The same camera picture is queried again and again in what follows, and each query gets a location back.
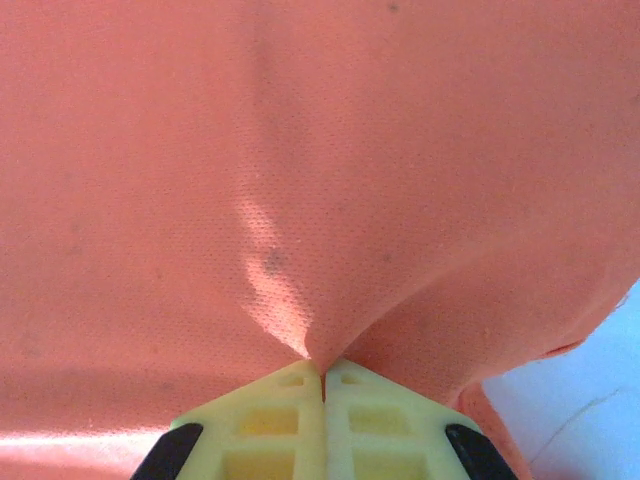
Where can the orange t-shirt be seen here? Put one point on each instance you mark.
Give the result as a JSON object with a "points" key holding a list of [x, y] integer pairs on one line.
{"points": [[200, 150]]}

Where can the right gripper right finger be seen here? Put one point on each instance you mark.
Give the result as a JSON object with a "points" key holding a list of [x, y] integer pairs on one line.
{"points": [[375, 415]]}

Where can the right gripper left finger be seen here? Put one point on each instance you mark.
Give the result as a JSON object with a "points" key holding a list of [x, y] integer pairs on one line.
{"points": [[280, 415]]}

